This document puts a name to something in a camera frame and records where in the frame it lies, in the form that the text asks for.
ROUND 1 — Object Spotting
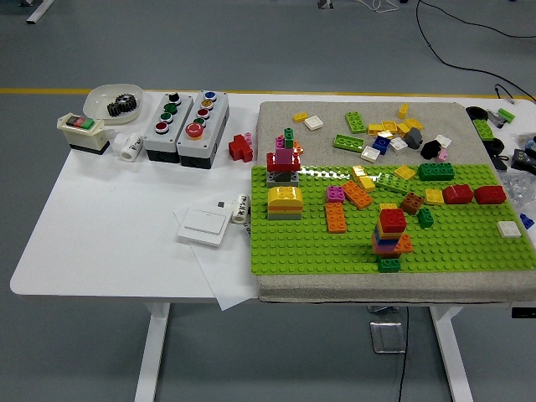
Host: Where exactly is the red square brick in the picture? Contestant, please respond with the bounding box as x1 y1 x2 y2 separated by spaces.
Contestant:
379 208 407 234

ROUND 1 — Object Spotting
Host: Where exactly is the lime long brick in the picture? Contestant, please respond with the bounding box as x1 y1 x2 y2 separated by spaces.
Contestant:
375 172 414 196
345 111 369 134

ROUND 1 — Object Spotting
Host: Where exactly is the brown square brick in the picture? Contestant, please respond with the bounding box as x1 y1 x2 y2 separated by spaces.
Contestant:
400 193 425 216

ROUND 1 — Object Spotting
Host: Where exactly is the dark green square brick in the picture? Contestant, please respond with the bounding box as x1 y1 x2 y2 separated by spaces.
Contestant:
416 207 436 229

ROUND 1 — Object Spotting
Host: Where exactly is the dark green long brick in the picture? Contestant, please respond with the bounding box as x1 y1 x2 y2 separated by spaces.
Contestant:
417 162 456 182

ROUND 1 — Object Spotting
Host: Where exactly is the yellow domed brick stack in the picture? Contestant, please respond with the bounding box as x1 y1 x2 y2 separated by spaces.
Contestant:
265 185 304 221

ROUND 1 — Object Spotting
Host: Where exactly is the brick tower with grey base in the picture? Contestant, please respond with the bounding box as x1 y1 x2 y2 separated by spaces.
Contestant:
265 126 302 188

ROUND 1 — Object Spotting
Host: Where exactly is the green baseplate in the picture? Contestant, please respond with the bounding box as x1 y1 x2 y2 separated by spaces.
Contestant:
250 162 536 276

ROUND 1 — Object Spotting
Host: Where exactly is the red brick cluster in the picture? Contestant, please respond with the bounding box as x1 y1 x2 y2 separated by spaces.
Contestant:
228 133 255 163

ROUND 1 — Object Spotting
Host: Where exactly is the brick tower with green base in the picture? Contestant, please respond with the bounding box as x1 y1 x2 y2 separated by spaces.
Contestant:
371 203 415 273

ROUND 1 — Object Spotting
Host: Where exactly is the grey brick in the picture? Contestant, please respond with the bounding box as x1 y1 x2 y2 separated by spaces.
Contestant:
404 127 424 150

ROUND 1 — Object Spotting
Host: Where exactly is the black brick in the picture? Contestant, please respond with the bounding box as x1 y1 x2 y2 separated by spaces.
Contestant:
420 141 443 160

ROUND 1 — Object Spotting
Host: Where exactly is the white labelled tube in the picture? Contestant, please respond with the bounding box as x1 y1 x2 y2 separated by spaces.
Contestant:
230 193 251 224

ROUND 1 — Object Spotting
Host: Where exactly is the white paper sheet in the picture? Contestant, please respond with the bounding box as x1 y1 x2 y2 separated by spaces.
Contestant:
173 207 260 312

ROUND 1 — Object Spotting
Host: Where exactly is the grey emergency-stop control box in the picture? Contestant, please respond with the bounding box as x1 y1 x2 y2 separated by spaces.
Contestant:
176 90 230 170

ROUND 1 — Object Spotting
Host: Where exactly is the lime long plate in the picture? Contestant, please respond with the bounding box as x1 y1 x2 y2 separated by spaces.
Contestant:
472 119 494 142
332 133 365 152

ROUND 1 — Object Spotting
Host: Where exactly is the grey four-button control box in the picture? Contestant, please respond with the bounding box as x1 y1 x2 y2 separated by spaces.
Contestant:
143 91 194 163

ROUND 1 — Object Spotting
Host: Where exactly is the grey-brown foam mat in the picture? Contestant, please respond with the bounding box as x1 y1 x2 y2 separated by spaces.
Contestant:
255 100 536 305

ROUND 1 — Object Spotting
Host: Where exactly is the white pipe fitting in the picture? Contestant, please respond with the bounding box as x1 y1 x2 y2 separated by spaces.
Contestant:
112 132 145 163

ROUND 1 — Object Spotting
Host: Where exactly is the black metal gear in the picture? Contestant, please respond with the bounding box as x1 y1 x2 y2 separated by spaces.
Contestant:
106 93 139 118

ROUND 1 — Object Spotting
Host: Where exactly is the silver floor outlet box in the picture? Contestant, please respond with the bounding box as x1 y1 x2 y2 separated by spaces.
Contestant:
369 320 407 355

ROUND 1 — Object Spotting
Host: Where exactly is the white table leg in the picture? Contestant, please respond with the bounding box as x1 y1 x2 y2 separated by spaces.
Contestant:
429 305 474 402
133 301 172 402

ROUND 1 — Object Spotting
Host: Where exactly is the white bowl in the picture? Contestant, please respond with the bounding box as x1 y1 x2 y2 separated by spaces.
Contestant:
82 83 144 126

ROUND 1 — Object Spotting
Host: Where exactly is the black round part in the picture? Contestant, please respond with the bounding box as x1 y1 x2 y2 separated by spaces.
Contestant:
481 137 506 155

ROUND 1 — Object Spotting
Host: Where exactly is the clear plastic bag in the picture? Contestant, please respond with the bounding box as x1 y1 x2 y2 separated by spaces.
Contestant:
501 172 536 210

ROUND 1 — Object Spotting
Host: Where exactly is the black box with yellow dots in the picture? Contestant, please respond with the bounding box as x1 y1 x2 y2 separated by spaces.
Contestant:
510 148 536 173

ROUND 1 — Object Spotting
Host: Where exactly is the white furniture foot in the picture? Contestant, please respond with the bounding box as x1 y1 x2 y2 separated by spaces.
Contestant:
25 0 55 24

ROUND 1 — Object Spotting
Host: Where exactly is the white wall switch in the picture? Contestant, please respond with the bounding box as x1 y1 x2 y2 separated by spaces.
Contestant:
175 207 230 248

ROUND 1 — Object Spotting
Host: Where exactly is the white red-green switch box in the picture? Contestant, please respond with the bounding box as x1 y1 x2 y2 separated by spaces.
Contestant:
56 112 111 156

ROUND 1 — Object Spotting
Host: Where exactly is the black cable under table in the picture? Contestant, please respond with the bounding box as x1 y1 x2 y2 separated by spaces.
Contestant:
396 307 411 402

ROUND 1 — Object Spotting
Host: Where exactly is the long black floor cable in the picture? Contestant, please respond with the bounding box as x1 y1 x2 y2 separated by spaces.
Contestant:
415 0 536 104

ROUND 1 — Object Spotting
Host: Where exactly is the white floor cable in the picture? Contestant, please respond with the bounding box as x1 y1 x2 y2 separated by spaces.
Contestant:
359 0 401 13

